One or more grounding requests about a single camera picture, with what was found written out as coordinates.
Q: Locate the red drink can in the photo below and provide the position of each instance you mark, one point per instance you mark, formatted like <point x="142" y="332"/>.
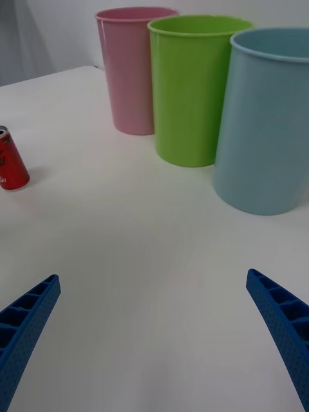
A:
<point x="11" y="164"/>

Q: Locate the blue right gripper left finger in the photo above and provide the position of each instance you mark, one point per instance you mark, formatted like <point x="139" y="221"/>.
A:
<point x="22" y="328"/>

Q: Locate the pale blue plastic waste bin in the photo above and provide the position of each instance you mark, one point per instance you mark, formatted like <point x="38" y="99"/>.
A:
<point x="264" y="128"/>

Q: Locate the pink plastic waste bin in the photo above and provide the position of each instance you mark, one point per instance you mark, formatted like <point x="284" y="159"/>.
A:
<point x="128" y="80"/>

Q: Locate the green plastic waste bin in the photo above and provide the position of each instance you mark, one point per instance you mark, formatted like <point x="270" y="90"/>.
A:
<point x="186" y="96"/>

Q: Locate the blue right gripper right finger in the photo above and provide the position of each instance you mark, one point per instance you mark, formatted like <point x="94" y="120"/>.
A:
<point x="286" y="331"/>

